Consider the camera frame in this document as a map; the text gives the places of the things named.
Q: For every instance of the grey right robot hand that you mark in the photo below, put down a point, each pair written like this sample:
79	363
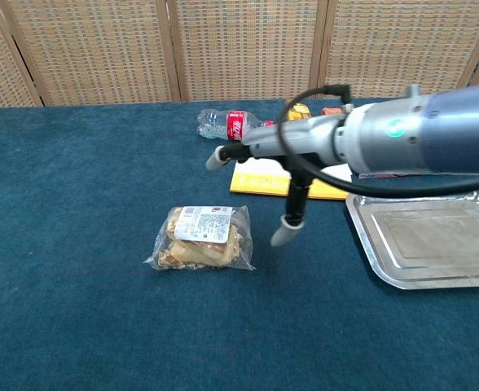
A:
300	138

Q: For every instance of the bread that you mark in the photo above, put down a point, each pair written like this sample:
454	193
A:
203	240

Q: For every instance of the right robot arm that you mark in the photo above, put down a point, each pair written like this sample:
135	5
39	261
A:
427	130

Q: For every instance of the silver metal tray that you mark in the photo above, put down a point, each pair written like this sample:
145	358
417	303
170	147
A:
435	244

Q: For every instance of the gold foil snack bag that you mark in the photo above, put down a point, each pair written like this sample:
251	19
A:
298	111

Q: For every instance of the orange biscuit box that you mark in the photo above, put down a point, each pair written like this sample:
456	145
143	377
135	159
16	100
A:
331	111

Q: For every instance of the yellow and white flat pack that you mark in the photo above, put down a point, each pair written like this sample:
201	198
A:
260	183

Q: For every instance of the clear cola bottle red label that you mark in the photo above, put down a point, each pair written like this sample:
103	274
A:
223	124

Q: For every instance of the woven rattan folding screen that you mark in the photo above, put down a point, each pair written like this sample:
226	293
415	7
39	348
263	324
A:
141	49

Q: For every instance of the blue tablecloth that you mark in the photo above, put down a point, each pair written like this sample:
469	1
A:
141	317

